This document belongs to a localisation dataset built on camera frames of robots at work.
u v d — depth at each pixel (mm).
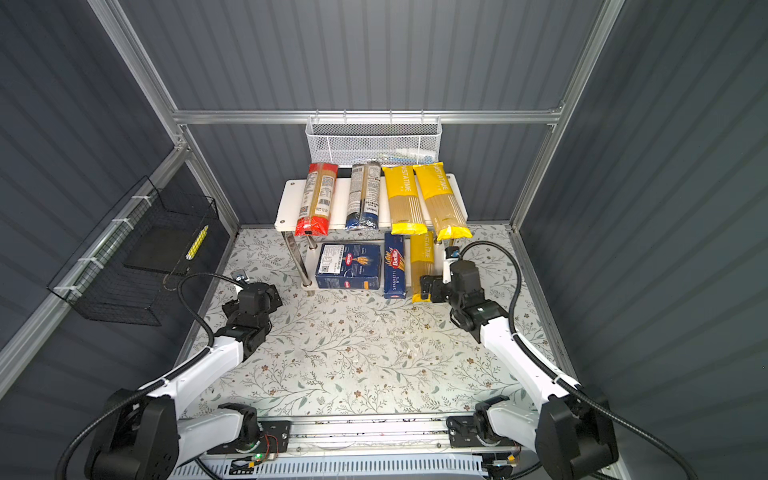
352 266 912
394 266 962
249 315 658
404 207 753
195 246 774
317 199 755
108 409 394
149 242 768
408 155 912
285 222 749
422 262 985
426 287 754
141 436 403
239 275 744
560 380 428
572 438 398
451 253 723
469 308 614
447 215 720
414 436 754
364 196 771
